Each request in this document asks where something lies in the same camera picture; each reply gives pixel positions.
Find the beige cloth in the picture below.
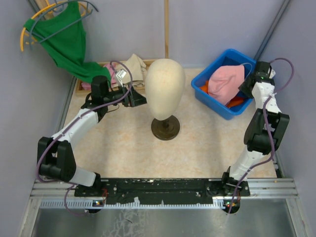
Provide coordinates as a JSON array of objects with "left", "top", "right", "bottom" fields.
[{"left": 115, "top": 54, "right": 147, "bottom": 87}]

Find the grey hanger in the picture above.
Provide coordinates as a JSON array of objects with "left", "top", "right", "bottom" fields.
[{"left": 24, "top": 0, "right": 99, "bottom": 51}]

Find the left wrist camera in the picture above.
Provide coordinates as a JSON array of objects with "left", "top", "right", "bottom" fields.
[{"left": 115, "top": 69, "right": 127, "bottom": 86}]

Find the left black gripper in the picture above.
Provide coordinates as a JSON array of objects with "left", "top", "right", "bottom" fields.
[{"left": 103, "top": 82, "right": 149, "bottom": 107}]

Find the pink cloth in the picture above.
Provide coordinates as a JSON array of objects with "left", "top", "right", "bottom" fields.
[{"left": 81, "top": 63, "right": 116, "bottom": 90}]

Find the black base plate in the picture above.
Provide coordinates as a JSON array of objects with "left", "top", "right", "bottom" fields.
[{"left": 75, "top": 178, "right": 250, "bottom": 205}]

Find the yellow hanger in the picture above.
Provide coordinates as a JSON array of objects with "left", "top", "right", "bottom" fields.
[{"left": 19, "top": 1, "right": 90, "bottom": 52}]

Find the green shirt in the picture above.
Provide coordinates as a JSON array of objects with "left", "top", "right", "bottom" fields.
[{"left": 24, "top": 1, "right": 111, "bottom": 83}]

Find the cream mannequin head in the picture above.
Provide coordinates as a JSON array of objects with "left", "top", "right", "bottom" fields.
[{"left": 145, "top": 59, "right": 186, "bottom": 141}]

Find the blue plastic bin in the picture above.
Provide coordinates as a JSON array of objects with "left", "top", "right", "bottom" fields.
[{"left": 191, "top": 49, "right": 256, "bottom": 120}]

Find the wooden clothes rack with tray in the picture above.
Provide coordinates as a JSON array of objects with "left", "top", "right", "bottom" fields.
[{"left": 34, "top": 0, "right": 173, "bottom": 97}]

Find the orange hat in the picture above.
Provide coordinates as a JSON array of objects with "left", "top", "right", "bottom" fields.
[{"left": 199, "top": 81, "right": 247, "bottom": 109}]

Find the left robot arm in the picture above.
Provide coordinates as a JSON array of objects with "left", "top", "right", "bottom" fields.
[{"left": 37, "top": 76, "right": 147, "bottom": 196}]

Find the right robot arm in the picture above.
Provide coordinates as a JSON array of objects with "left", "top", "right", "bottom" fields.
[{"left": 220, "top": 61, "right": 290, "bottom": 196}]

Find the aluminium rail frame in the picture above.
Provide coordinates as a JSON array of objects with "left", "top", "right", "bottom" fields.
[{"left": 30, "top": 178, "right": 298, "bottom": 213}]

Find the pink hat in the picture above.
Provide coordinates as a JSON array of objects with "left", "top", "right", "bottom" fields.
[{"left": 208, "top": 65, "right": 245, "bottom": 106}]

